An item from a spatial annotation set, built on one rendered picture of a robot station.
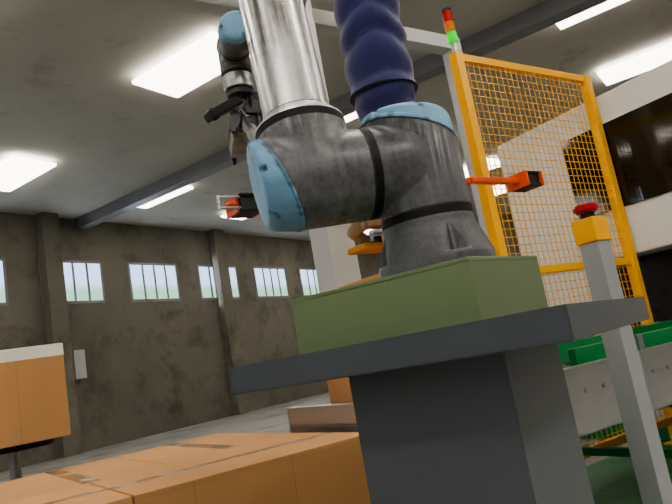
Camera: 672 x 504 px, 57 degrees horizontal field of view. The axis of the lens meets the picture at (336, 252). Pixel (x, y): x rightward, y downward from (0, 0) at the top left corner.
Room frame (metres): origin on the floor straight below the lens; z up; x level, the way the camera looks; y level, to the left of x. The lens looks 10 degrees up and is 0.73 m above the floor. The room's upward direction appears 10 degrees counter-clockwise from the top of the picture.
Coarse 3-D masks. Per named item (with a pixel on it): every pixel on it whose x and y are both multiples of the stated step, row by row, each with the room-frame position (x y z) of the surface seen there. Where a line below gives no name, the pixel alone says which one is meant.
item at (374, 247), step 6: (378, 240) 2.07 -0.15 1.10; (360, 246) 2.01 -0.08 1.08; (366, 246) 1.99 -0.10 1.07; (372, 246) 2.00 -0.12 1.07; (378, 246) 2.02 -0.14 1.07; (348, 252) 2.06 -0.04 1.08; (354, 252) 2.04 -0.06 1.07; (360, 252) 2.05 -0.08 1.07; (366, 252) 2.07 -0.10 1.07; (372, 252) 2.10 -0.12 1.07; (378, 252) 2.12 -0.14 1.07
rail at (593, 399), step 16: (640, 352) 2.06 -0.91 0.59; (656, 352) 2.11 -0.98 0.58; (576, 368) 1.87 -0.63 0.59; (592, 368) 1.91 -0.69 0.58; (608, 368) 1.95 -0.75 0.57; (656, 368) 2.10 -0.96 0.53; (576, 384) 1.86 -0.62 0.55; (592, 384) 1.90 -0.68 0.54; (608, 384) 1.94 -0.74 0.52; (656, 384) 2.09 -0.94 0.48; (576, 400) 1.85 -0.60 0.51; (592, 400) 1.89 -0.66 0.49; (608, 400) 1.93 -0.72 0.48; (656, 400) 2.07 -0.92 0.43; (576, 416) 1.84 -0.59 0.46; (592, 416) 1.88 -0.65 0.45; (608, 416) 1.92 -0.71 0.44; (592, 432) 1.87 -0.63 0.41
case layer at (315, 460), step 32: (160, 448) 2.22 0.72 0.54; (192, 448) 2.02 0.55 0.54; (224, 448) 1.85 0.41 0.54; (256, 448) 1.71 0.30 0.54; (288, 448) 1.59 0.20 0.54; (320, 448) 1.54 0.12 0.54; (352, 448) 1.59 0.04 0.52; (32, 480) 1.91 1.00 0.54; (64, 480) 1.76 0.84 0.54; (96, 480) 1.64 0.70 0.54; (128, 480) 1.53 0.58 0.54; (160, 480) 1.43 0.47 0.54; (192, 480) 1.36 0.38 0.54; (224, 480) 1.39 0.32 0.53; (256, 480) 1.44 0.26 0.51; (288, 480) 1.48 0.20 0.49; (320, 480) 1.53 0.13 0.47; (352, 480) 1.58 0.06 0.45
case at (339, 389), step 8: (360, 280) 1.80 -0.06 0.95; (368, 280) 1.77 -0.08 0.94; (336, 288) 1.89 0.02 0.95; (328, 384) 2.00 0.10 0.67; (336, 384) 1.96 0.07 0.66; (344, 384) 1.93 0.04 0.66; (336, 392) 1.97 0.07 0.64; (344, 392) 1.93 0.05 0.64; (336, 400) 1.97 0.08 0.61; (344, 400) 1.94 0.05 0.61; (352, 400) 1.91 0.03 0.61
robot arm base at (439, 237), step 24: (408, 216) 0.94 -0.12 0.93; (432, 216) 0.93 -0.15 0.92; (456, 216) 0.94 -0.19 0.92; (384, 240) 0.99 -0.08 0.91; (408, 240) 0.94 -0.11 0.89; (432, 240) 0.92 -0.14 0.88; (456, 240) 0.93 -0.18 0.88; (480, 240) 0.94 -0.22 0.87; (384, 264) 1.00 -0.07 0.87; (408, 264) 0.93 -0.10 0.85; (432, 264) 0.91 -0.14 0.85
